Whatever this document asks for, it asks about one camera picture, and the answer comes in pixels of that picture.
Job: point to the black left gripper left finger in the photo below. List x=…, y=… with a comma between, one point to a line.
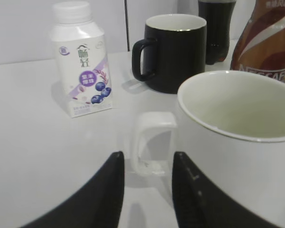
x=97, y=204

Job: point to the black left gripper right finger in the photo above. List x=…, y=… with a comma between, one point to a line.
x=199, y=203

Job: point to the large white ceramic mug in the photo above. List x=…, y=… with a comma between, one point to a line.
x=232, y=125

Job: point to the black ceramic mug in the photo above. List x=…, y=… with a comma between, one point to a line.
x=173, y=49

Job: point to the white blueberry yogurt bottle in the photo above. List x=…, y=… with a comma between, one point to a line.
x=81, y=57

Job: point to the brown Nescafe coffee bottle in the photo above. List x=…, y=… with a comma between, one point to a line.
x=261, y=47

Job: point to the dark cola bottle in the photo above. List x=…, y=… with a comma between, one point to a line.
x=218, y=15

